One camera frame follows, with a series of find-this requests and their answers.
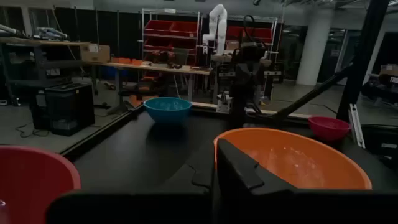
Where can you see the black upright frame post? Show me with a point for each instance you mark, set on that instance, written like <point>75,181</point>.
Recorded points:
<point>362,62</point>

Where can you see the orange plastic bowl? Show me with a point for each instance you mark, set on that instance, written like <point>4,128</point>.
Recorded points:
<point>295,161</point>

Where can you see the metal rack with red bins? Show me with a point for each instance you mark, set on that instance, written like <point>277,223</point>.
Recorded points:
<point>169,28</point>

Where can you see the brown cardboard box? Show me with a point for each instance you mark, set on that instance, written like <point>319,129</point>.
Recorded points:
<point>390,70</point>

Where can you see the white round pillar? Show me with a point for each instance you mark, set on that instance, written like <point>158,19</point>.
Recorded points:
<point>314,53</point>

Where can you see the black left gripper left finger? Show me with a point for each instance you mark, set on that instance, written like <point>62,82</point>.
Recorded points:
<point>140,208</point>

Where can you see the pink plastic bowl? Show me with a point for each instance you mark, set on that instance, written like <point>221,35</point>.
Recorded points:
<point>328,127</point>

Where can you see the black computer case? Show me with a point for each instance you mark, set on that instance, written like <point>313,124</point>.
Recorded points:
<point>68,109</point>

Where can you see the red plastic bowl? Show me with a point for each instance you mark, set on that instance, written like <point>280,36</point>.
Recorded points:
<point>31,180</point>

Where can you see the dark workbench with wooden top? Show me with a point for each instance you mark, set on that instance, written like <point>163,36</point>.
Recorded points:
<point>37,42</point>

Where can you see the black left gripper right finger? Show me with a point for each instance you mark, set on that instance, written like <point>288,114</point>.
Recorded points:
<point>239,186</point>

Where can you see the grey blue device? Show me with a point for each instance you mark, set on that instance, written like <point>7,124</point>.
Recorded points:
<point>49,32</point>

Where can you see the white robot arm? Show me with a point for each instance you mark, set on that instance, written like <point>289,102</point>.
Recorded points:
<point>221,31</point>

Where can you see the long wooden workbench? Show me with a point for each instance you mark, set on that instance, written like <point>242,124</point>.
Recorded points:
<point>155,67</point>

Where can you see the black diagonal frame strut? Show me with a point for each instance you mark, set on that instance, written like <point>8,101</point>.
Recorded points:
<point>311,93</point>

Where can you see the blue plastic bowl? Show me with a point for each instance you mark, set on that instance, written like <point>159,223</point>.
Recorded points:
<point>168,110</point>

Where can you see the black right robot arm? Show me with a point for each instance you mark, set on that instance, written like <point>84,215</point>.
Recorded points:
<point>252,53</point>

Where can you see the silver metal bracket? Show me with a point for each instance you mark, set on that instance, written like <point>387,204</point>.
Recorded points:
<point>356,127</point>

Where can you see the orange bins row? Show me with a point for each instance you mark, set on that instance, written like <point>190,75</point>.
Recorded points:
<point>124,60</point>

